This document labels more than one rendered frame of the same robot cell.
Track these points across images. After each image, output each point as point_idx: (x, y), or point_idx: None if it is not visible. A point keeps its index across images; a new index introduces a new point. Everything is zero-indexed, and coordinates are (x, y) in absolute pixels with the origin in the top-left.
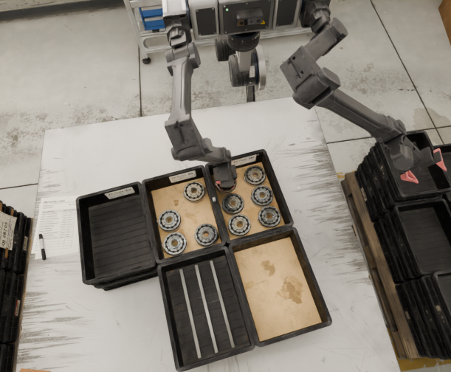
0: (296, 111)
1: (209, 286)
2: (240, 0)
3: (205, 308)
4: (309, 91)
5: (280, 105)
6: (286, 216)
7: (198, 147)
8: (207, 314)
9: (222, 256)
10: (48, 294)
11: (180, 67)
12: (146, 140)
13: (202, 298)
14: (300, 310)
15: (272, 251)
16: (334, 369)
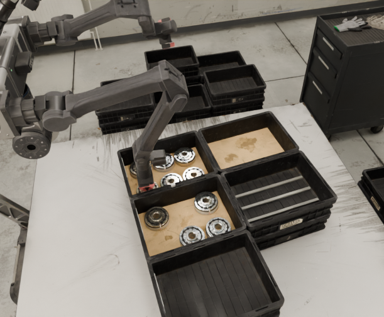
0: (57, 156)
1: (255, 198)
2: (9, 55)
3: (276, 198)
4: (148, 4)
5: (45, 168)
6: (187, 138)
7: (181, 73)
8: (281, 196)
9: None
10: None
11: (82, 95)
12: (60, 312)
13: (268, 200)
14: (261, 138)
15: (215, 155)
16: (293, 135)
